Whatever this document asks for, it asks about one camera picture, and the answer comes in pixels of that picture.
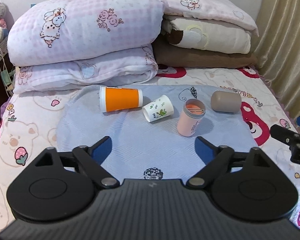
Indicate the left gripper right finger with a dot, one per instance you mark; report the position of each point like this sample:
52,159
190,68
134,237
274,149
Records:
216,160

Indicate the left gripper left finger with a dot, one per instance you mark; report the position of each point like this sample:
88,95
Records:
90,158

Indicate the pink cup grey rim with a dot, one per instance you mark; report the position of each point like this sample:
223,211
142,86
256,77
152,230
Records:
190,117

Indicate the orange white cup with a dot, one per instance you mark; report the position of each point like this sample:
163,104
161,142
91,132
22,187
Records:
116,99

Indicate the white floral paper cup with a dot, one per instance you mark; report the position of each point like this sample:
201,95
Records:
158,109

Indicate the beige curtain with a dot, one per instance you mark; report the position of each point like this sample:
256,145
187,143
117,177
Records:
278,50

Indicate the cartoon bear bed sheet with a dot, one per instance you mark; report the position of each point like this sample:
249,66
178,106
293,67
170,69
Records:
30,119

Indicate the brown pillow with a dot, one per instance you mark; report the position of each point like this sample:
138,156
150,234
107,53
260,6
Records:
173,56

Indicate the pink checkered folded quilt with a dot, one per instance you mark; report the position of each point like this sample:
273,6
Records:
63,44

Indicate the cream brown folded blanket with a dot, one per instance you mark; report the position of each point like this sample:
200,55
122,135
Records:
208,35

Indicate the pink bear pillow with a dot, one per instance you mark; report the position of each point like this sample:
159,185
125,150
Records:
218,10

